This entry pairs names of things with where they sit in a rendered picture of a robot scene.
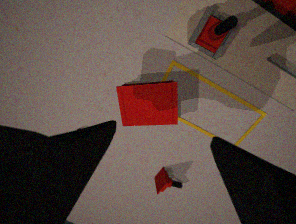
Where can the yellow rectangular frame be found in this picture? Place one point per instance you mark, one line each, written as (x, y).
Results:
(263, 114)

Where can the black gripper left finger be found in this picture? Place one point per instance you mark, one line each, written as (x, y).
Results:
(59, 166)

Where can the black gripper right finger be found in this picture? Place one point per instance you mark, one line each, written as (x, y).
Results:
(261, 192)

